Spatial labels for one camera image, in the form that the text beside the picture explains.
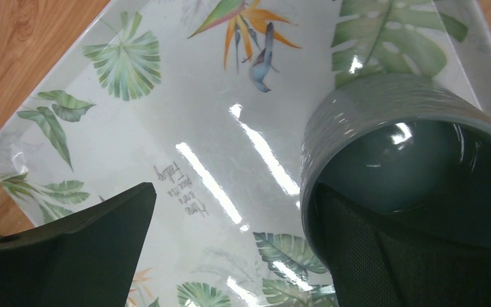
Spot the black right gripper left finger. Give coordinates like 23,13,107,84
0,182,157,306

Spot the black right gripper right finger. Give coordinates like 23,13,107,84
313,184,491,306

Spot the grey ceramic mug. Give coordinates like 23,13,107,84
300,73,491,263

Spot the floral white serving tray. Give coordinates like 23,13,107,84
0,1,491,306

